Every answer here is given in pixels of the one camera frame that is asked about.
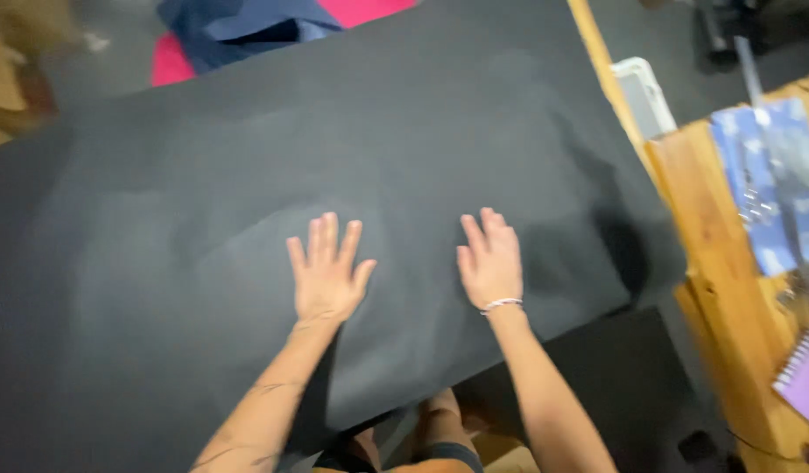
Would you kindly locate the large black sheet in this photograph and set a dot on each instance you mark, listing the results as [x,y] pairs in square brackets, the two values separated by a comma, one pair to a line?
[247,164]

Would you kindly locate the wooden edge strip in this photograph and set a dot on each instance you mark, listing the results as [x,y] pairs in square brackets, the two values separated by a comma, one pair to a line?
[601,66]

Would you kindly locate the blue patterned paper sheet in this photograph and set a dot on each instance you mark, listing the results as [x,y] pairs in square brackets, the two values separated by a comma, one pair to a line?
[759,197]

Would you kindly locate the white plastic tray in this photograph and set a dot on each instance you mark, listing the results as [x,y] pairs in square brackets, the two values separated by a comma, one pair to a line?
[644,98]

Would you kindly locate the small black block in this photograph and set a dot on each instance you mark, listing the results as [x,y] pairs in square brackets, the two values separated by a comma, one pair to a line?
[697,447]

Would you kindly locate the long metal ruler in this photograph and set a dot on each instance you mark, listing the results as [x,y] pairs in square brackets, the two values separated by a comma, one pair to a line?
[762,125]

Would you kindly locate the wooden workbench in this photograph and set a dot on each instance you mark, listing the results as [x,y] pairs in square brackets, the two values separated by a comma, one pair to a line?
[713,263]

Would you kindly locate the person's left leg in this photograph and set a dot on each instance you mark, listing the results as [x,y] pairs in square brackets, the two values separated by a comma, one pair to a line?
[362,450]

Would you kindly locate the black equipment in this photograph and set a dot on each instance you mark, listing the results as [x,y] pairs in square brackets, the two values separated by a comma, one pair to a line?
[733,26]

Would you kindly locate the dark grey shorts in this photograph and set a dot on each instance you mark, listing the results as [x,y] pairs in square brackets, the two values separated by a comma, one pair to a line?
[452,453]

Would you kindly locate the person's right hand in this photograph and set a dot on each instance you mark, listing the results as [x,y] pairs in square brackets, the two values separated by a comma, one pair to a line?
[493,269]

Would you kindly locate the purple spiral notebook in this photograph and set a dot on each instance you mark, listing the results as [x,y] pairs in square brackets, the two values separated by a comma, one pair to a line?
[804,381]

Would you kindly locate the pink mat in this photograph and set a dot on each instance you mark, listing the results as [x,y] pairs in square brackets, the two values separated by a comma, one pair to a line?
[171,62]

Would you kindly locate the black mat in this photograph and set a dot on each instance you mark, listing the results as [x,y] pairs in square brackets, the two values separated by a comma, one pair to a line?
[608,387]

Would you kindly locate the person's left hand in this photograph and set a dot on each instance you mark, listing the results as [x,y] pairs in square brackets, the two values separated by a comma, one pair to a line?
[326,282]

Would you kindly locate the person's leg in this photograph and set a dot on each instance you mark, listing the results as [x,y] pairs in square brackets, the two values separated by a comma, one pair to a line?
[444,417]
[362,450]

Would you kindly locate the blue cloth bag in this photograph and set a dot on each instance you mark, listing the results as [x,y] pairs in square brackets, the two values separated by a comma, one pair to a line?
[247,26]

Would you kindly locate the person's right leg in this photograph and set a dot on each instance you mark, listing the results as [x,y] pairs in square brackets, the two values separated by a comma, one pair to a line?
[444,417]

